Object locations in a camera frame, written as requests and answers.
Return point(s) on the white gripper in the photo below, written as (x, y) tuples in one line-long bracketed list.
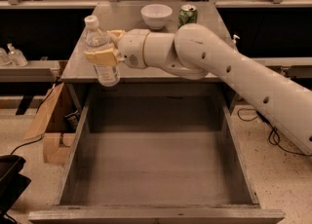
[(131, 50)]

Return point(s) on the cardboard box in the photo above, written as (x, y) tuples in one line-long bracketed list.
[(51, 126)]

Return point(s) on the open grey top drawer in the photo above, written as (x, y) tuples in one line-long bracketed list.
[(156, 154)]

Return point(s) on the green soda can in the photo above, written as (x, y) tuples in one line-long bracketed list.
[(187, 14)]

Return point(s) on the white ceramic bowl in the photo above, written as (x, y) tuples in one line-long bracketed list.
[(156, 16)]

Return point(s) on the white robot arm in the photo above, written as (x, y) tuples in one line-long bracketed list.
[(194, 51)]

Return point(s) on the clear plastic water bottle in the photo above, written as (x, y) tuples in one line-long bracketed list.
[(97, 39)]

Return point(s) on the black bin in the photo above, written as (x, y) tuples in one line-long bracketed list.
[(12, 184)]

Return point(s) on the small white pump dispenser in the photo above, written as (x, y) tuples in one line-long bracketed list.
[(236, 38)]

